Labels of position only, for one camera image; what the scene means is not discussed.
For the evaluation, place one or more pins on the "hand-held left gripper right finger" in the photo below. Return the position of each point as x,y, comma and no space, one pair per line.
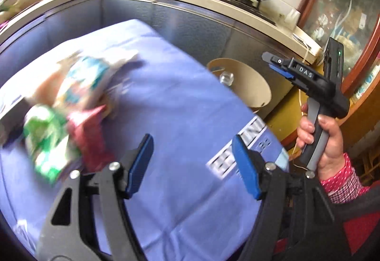
243,166

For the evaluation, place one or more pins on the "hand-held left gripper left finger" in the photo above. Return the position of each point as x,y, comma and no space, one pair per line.
139,163

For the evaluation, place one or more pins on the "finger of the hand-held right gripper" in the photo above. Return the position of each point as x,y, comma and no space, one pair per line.
277,63

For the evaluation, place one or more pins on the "person's right forearm dotted sleeve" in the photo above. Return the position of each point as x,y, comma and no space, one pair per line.
344,181

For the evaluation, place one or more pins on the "person's right hand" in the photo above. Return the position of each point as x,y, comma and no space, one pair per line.
332,145

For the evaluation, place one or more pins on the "white socket box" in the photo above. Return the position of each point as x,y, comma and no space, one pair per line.
292,17

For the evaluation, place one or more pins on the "clear plastic cup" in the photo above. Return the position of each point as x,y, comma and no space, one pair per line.
227,78

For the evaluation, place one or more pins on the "crimson snack packet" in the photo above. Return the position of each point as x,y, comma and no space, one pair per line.
89,139

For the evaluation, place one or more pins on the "blue printed tablecloth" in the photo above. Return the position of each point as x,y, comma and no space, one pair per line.
178,118

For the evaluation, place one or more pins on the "wooden framed glass door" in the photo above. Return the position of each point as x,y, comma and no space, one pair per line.
341,6

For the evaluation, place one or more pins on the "green snack packet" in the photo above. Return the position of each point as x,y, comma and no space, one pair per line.
49,142

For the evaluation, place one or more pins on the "white teal snack packet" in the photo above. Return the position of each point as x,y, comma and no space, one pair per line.
86,83

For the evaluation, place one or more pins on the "orange plastic bag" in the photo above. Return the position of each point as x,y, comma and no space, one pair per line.
47,87

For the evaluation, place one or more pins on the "person's dark red clothing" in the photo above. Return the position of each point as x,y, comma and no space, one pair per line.
356,228

